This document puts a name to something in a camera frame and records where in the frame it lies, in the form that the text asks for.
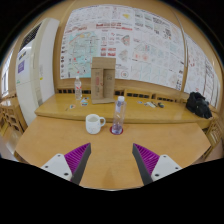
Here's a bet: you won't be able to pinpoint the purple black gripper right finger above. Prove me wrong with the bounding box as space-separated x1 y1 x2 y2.
132 143 181 185

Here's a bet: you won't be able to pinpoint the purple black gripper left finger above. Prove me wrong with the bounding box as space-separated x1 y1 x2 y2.
42 143 91 185

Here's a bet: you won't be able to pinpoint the clear plastic water bottle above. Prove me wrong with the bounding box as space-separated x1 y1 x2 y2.
112 96 126 129

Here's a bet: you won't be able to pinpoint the red-labelled water bottle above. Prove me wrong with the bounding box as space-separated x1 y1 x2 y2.
74 76 82 100

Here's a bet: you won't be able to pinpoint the white ceramic mug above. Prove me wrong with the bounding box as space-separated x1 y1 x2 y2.
86 114 106 134

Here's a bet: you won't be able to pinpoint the red round coaster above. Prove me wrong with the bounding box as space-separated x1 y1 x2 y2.
110 126 123 135

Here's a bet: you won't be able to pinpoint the small items on desk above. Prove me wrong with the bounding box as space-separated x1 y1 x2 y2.
137 101 164 108

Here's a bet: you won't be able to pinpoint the wooden chair right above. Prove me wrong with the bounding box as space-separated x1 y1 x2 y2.
203 118 224 159

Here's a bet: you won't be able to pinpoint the wooden chair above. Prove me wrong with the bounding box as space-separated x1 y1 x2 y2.
203 118 224 159
0 98 27 134

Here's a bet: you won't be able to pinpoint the wooden chair left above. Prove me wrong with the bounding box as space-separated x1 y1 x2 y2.
0 98 27 134

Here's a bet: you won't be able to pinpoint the black bag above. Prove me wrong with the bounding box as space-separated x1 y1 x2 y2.
186 92 212 119

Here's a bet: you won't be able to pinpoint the brown cardboard box stand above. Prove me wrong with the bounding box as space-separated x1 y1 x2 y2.
91 57 116 104

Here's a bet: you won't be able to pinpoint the white floor air conditioner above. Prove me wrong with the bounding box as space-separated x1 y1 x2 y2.
15 18 59 125

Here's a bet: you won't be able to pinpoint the right wall poster sheet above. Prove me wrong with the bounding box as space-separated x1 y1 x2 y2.
184 35 220 108

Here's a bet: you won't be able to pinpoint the window with frame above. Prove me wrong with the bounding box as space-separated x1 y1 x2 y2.
1 51 12 97

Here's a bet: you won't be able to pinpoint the large wall poster sheet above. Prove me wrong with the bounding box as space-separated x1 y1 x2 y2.
60 5 184 90

